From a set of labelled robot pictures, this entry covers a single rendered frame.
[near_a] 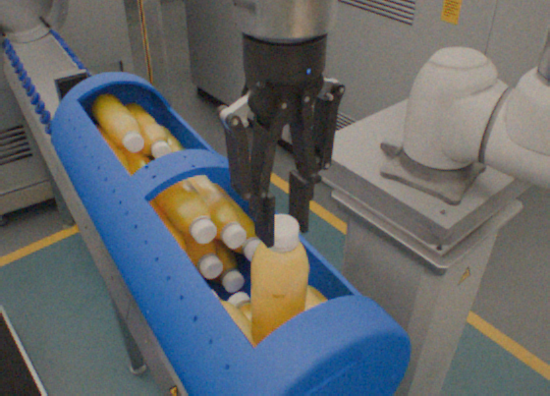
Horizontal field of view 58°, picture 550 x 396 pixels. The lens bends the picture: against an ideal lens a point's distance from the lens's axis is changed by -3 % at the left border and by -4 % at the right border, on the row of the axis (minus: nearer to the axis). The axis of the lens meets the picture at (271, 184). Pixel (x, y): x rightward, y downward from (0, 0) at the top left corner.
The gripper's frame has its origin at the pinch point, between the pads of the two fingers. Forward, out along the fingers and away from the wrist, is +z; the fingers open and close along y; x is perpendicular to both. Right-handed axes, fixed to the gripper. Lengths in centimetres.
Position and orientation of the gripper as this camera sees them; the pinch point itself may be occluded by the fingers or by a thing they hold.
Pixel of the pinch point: (282, 209)
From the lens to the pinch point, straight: 56.8
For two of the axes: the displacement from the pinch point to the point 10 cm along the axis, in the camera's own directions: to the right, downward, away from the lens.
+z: 0.0, 8.1, 5.9
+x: 5.4, 5.0, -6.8
